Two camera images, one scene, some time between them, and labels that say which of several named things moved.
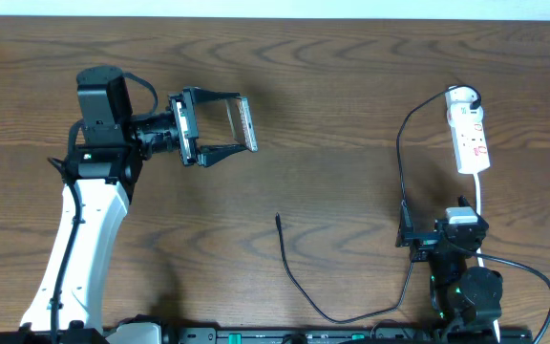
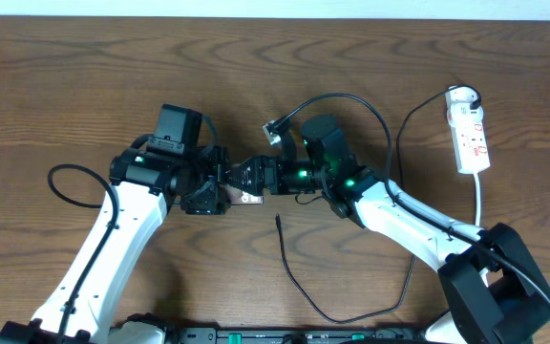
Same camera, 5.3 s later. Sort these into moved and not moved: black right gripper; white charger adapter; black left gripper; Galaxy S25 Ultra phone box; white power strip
Moved: Galaxy S25 Ultra phone box; black left gripper; black right gripper
Not moved: white charger adapter; white power strip
